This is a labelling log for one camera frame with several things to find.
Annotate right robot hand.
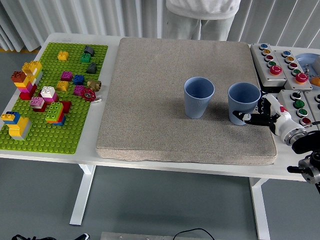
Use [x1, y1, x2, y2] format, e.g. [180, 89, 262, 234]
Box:
[232, 94, 305, 138]

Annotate blue ribbed cup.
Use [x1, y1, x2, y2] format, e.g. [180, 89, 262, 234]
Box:
[184, 76, 216, 120]
[227, 82, 262, 126]

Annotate grey four-button control box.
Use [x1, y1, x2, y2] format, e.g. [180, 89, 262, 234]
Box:
[276, 89, 320, 131]

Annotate grey button control box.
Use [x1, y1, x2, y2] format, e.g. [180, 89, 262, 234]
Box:
[303, 90, 320, 131]

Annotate white table leg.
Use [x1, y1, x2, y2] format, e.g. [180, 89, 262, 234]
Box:
[249, 176, 271, 240]
[69, 163, 97, 226]

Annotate grey five-button control box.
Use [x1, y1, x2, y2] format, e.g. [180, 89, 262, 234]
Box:
[249, 43, 288, 88]
[273, 49, 315, 91]

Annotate small metal parts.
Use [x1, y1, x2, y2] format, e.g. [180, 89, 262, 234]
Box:
[303, 62, 320, 76]

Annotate light blue plate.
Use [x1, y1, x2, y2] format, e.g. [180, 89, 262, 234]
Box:
[294, 52, 320, 90]

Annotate green studded baseplate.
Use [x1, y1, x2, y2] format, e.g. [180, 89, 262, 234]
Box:
[0, 41, 110, 155]

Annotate green orange blue brick stack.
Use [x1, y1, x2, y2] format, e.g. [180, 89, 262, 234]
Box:
[45, 101, 67, 127]

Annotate yellow blue grey brick stack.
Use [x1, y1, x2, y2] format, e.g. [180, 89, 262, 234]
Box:
[0, 111, 33, 141]

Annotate red toy brick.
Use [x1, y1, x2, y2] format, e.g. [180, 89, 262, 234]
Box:
[60, 100, 73, 115]

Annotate person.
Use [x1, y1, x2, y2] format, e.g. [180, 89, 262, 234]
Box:
[164, 0, 242, 41]

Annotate grey-brown cushion mat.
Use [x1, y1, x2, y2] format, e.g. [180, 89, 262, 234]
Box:
[95, 37, 278, 166]

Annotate brass valve red handwheel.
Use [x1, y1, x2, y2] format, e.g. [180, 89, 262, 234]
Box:
[80, 79, 103, 103]

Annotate pink red brick stack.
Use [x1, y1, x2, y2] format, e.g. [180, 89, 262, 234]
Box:
[29, 96, 48, 113]

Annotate magenta toy brick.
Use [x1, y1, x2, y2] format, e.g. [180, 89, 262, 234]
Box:
[60, 70, 74, 82]
[73, 84, 86, 97]

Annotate white pink brick stack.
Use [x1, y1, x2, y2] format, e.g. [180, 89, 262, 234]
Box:
[39, 85, 60, 105]

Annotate yellow toy brick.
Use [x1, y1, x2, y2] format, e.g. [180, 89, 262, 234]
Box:
[56, 80, 70, 92]
[57, 50, 70, 62]

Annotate blue toy brick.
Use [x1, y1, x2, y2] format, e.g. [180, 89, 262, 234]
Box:
[72, 74, 85, 86]

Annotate brown yellow pink brick tower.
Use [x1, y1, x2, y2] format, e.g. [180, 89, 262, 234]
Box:
[10, 70, 38, 101]

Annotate grey sloped brick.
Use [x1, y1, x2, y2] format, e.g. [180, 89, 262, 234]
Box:
[86, 62, 98, 75]

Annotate yellow white brick tower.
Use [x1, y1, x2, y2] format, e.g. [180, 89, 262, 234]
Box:
[21, 60, 44, 87]

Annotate black cable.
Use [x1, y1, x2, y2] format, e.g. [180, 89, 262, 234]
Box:
[173, 227, 215, 240]

